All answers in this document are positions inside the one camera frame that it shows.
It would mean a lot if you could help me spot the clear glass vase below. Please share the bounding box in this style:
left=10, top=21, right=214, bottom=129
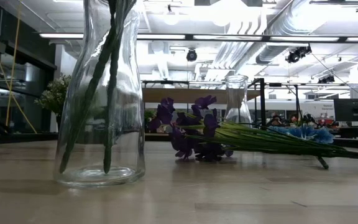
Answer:
left=223, top=74, right=253, bottom=126
left=53, top=0, right=146, bottom=189

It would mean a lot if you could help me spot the black computer monitor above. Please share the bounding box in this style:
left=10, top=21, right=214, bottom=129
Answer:
left=333, top=98, right=358, bottom=123

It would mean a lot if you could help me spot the purple artificial flower bunch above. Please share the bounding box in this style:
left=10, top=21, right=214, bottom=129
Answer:
left=147, top=95, right=358, bottom=162

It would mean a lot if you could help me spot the potted green white-flowered plant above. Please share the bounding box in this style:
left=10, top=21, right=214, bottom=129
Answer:
left=34, top=73, right=73, bottom=133

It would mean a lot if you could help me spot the silver ventilation duct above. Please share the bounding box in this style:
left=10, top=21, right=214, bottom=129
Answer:
left=255, top=0, right=328, bottom=65

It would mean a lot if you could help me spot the red artificial flower bunch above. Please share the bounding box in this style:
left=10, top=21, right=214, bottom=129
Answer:
left=59, top=0, right=138, bottom=175

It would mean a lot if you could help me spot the black ceiling light cluster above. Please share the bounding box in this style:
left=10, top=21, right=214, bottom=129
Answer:
left=285, top=44, right=313, bottom=64

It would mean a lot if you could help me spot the blue artificial flower bunch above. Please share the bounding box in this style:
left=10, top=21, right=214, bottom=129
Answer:
left=267, top=124, right=335, bottom=170

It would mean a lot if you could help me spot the wooden shelf with black legs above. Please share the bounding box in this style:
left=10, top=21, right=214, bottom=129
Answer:
left=141, top=79, right=267, bottom=128

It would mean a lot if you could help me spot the person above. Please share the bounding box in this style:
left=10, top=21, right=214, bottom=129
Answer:
left=266, top=113, right=285, bottom=127

